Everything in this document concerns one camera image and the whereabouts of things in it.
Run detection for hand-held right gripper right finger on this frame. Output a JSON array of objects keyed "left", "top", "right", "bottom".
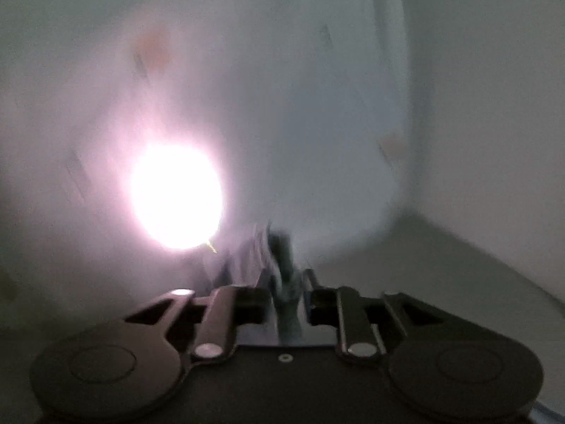
[{"left": 304, "top": 269, "right": 443, "bottom": 364}]

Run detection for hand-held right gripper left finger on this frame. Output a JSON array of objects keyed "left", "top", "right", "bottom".
[{"left": 125, "top": 287, "right": 278, "bottom": 365}]

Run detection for light blue jeans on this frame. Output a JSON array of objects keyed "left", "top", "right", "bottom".
[{"left": 205, "top": 221, "right": 312, "bottom": 347}]

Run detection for grey bed sheet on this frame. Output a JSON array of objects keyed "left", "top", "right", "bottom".
[{"left": 304, "top": 211, "right": 565, "bottom": 319}]

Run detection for white carrot-print cloth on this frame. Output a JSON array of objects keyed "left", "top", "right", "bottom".
[{"left": 0, "top": 0, "right": 413, "bottom": 334}]

